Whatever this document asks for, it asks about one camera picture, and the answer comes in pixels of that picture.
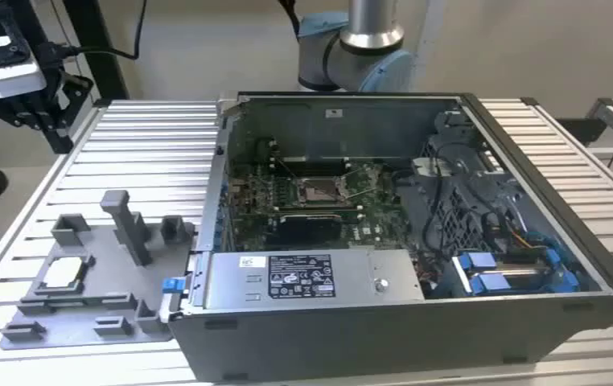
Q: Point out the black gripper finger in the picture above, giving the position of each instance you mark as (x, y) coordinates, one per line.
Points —
(16, 114)
(66, 112)

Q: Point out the silver CPU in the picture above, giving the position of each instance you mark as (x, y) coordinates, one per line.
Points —
(61, 274)

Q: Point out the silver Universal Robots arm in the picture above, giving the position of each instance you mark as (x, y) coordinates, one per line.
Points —
(370, 24)

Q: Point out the black RAM slot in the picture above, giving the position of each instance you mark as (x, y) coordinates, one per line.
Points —
(316, 208)
(311, 160)

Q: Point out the CPU socket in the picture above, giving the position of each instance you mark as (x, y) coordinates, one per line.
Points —
(318, 190)

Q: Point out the grey parts rack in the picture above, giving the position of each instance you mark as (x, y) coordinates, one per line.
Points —
(101, 257)

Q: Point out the thin metal locking lever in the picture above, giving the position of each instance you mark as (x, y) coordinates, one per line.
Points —
(364, 189)
(288, 167)

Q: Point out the blue case latch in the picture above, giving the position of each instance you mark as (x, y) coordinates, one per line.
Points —
(171, 285)

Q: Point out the small white sticker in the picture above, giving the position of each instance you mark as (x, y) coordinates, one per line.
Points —
(252, 261)

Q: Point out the black graphics card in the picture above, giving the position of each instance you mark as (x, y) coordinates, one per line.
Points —
(308, 229)

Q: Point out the black and white label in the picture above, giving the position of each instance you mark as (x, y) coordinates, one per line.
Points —
(300, 275)

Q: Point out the green motherboard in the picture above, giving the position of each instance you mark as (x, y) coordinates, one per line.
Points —
(380, 217)

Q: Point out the silver power supply unit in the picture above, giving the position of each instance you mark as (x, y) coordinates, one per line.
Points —
(348, 277)

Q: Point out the grey metal drive cage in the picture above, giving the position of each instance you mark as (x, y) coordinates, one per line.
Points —
(460, 201)

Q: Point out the black open PC case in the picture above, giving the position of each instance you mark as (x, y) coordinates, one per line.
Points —
(348, 342)

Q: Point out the blue disk carrier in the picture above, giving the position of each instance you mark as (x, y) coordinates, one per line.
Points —
(563, 273)
(476, 260)
(490, 282)

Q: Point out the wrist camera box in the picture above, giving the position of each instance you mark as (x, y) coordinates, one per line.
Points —
(8, 76)

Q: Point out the black frame post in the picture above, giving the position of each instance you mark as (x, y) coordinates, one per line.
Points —
(99, 48)

